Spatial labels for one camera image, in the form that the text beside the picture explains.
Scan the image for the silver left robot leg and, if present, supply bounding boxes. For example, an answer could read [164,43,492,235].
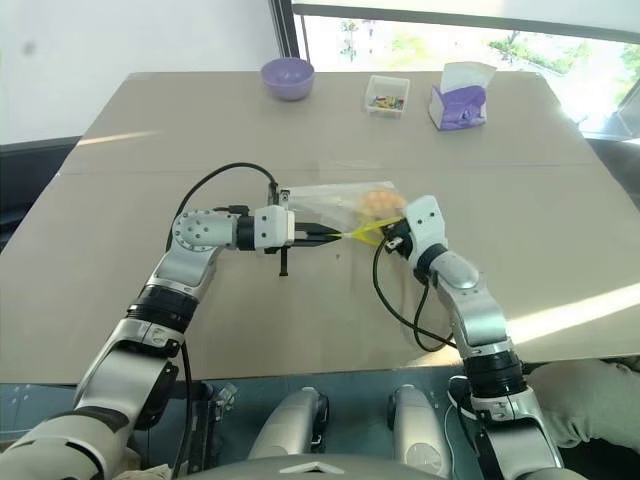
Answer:
[246,385,332,462]

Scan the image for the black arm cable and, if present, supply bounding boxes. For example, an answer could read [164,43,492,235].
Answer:
[372,238,459,354]
[166,161,280,251]

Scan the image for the white tissue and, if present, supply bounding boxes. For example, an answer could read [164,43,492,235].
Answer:
[441,60,498,95]

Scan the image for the purple bowl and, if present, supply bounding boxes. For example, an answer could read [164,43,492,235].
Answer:
[260,56,316,103]

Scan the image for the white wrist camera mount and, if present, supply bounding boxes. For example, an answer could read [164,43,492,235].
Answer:
[401,195,449,262]
[253,204,297,252]

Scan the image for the black white-soled sneaker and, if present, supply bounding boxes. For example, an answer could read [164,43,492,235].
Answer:
[447,375,474,417]

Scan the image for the colourful small pieces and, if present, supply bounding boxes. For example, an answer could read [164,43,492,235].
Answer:
[368,95,406,112]

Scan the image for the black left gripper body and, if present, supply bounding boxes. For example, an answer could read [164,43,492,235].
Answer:
[262,182,301,279]

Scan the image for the silver right robot leg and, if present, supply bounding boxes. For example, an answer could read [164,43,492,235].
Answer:
[386,384,454,477]

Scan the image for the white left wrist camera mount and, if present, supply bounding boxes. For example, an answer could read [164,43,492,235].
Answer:
[253,204,297,252]

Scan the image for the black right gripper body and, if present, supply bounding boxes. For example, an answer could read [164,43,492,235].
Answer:
[380,220,415,259]

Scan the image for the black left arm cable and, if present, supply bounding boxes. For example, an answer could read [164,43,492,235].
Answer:
[166,161,280,251]

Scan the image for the clear plastic box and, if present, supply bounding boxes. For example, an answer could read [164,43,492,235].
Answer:
[364,74,412,121]

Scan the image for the dark window frame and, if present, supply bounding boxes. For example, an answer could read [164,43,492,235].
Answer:
[272,0,640,72]

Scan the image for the clear yellow-zipper plastic bag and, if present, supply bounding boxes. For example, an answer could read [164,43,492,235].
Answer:
[288,179,407,247]

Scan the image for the silver robot leg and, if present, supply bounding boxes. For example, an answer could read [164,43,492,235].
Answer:
[246,385,332,462]
[386,384,454,477]

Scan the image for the grey trouser leg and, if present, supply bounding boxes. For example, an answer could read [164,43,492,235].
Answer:
[528,359,640,449]

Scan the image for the yellow pineapple bun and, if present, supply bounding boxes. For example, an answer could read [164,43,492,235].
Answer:
[360,188,406,220]

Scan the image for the grey robot torso edge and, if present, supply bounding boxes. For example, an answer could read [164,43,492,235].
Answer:
[174,452,501,480]

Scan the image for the black table leg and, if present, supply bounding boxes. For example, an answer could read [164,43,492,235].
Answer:
[191,382,222,480]

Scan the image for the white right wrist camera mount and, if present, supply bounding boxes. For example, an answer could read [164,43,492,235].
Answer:
[401,195,449,262]

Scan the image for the purple tissue box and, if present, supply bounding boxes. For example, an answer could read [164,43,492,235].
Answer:
[430,82,489,133]

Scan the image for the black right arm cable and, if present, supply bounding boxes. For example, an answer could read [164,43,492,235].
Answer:
[372,238,459,354]

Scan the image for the dark grey couch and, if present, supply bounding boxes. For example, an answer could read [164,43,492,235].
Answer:
[581,94,640,211]
[0,135,84,251]

